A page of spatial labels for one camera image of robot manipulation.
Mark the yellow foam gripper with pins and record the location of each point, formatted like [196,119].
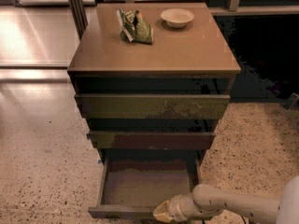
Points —
[174,205]

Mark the drawer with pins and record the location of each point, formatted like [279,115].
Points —
[152,106]
[151,140]
[132,189]

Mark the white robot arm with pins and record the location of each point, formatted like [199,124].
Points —
[207,201]

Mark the brown drawer cabinet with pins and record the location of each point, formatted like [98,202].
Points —
[195,59]

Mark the green crumpled chip bag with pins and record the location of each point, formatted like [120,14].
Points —
[134,27]

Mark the white bowl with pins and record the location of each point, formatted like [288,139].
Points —
[177,17]

